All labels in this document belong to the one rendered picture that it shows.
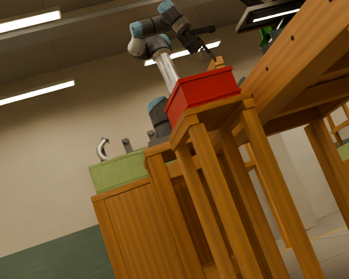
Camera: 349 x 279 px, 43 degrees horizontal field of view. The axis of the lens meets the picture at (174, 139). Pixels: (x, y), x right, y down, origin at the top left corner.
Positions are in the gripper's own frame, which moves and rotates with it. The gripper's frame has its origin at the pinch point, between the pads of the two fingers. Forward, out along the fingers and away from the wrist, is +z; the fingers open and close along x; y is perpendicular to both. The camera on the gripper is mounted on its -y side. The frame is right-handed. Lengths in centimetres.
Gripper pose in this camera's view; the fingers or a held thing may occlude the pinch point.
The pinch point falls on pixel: (215, 58)
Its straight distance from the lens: 209.7
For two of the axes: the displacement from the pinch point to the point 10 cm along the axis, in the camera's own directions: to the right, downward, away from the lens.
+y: -7.4, 6.4, 2.0
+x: -1.7, 1.2, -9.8
